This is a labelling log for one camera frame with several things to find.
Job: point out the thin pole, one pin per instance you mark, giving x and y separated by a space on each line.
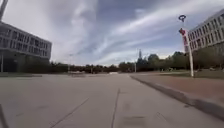
135 65

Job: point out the reddish brown ground strip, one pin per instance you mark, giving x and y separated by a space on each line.
200 87

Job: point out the grey concrete kerb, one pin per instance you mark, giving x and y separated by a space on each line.
186 98

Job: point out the dark glass-fronted building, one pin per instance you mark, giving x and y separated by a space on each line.
23 45

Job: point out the white pole with signs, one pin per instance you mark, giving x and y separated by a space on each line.
190 56

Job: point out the distant tower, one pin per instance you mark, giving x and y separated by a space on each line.
140 54

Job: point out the row of trees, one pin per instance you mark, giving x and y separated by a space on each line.
160 63

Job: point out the grass strip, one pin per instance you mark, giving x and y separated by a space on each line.
210 74
16 75

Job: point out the grey paved ground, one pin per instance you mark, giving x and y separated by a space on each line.
96 100

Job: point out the pale building with window grid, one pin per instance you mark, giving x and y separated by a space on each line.
208 33

